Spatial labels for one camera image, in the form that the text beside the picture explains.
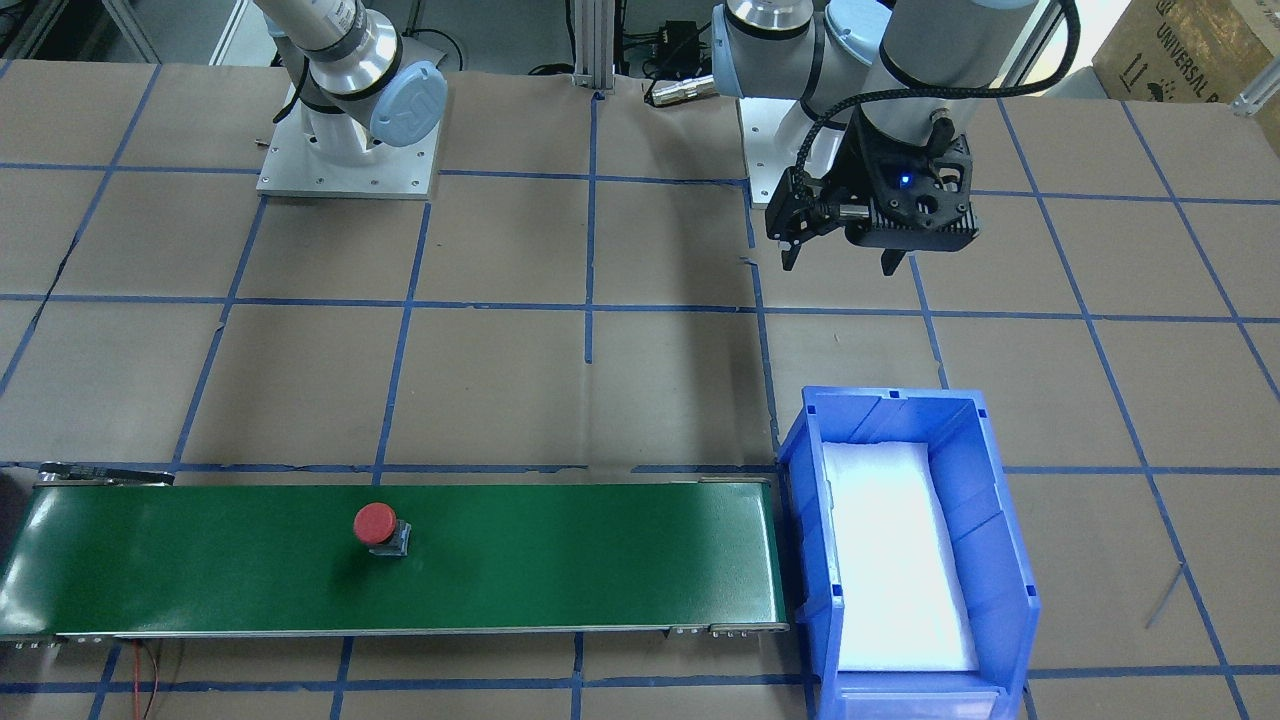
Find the white foam pad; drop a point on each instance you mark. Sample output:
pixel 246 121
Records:
pixel 904 608

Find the red push button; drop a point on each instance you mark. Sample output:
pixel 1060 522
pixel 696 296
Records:
pixel 382 531

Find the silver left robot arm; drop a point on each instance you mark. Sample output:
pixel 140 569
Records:
pixel 886 89

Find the aluminium frame post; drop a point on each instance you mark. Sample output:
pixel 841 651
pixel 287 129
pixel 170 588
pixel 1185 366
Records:
pixel 594 38

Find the black power adapter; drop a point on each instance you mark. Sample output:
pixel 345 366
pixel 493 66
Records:
pixel 675 36

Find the cardboard box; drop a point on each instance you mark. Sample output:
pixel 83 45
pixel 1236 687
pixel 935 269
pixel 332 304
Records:
pixel 1187 51

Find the silver metal connector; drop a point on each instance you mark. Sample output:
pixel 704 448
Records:
pixel 686 90

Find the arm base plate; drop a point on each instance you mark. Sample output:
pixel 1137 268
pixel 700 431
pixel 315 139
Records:
pixel 314 155
pixel 774 124

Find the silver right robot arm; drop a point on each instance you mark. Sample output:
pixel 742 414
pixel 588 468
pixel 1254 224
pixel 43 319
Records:
pixel 368 100

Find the blue plastic storage bin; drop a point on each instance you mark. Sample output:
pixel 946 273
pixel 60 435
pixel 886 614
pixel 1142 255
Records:
pixel 992 562

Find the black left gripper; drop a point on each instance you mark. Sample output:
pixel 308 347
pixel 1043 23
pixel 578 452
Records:
pixel 862 165

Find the green conveyor belt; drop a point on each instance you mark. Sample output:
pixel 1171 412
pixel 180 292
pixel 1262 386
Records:
pixel 259 561

